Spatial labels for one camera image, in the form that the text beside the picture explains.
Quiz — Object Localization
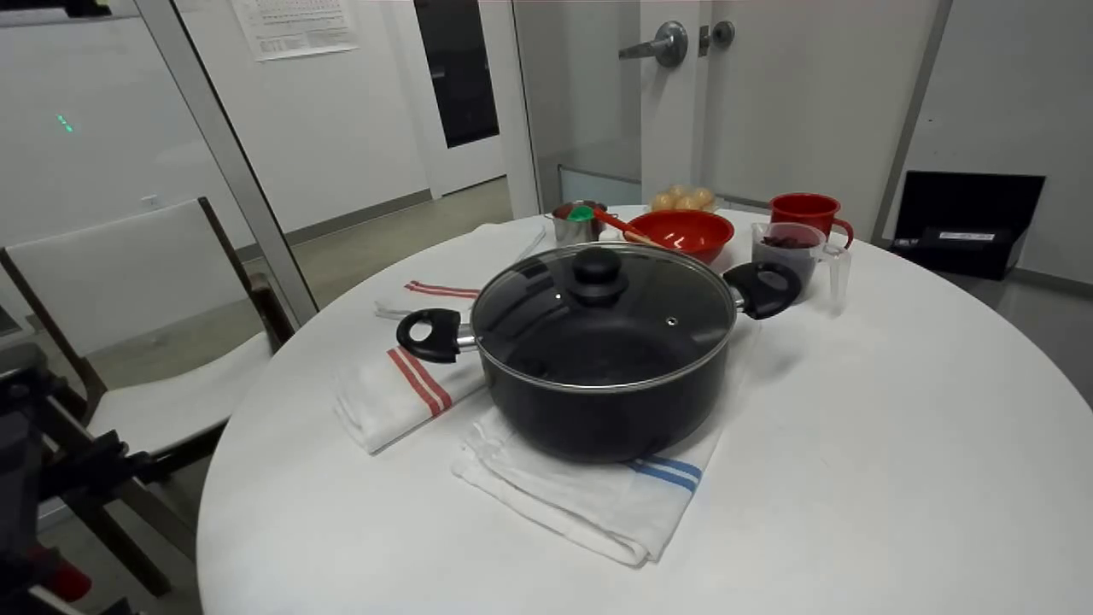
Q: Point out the glass lid with black knob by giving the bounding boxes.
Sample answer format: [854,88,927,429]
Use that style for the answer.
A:
[468,242,740,398]

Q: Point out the glass pot lid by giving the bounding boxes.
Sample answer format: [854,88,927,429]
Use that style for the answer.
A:
[392,242,801,468]

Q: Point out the orange spoon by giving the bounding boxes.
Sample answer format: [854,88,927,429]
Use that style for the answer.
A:
[590,206,663,249]

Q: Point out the red plastic bowl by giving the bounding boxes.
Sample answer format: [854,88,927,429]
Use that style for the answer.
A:
[620,207,739,265]

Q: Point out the pale bread rolls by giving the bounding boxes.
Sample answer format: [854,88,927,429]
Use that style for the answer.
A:
[650,185,722,218]

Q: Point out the white towel with red stripes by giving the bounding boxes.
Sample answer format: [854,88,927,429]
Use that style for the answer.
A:
[335,214,560,459]

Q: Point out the white towel with blue stripes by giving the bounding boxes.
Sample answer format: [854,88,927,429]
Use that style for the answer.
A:
[451,410,731,571]

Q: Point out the white door with dark window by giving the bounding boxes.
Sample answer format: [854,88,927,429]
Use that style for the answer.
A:
[380,0,540,203]

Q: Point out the red mug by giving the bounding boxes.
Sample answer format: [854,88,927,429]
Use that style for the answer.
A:
[770,191,856,254]

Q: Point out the clear plastic cup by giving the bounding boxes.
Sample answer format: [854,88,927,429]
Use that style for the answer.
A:
[819,240,856,314]

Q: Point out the silver deadbolt lock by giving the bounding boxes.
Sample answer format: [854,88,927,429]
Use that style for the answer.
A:
[697,16,739,57]

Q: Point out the white door with lever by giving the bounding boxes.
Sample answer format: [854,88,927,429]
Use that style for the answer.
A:
[631,0,957,240]

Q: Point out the white paper notice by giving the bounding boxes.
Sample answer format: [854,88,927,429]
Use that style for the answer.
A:
[228,0,357,66]

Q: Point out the black open case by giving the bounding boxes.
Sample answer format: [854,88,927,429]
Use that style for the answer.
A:
[889,169,1049,284]

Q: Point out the silver door lever handle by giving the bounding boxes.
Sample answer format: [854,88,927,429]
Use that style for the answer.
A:
[614,16,689,72]

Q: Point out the grey metal partition frame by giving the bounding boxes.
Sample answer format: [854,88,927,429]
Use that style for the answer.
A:
[132,0,320,327]

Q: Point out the white chair with dark frame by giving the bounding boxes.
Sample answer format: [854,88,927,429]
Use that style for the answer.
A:
[0,195,299,599]

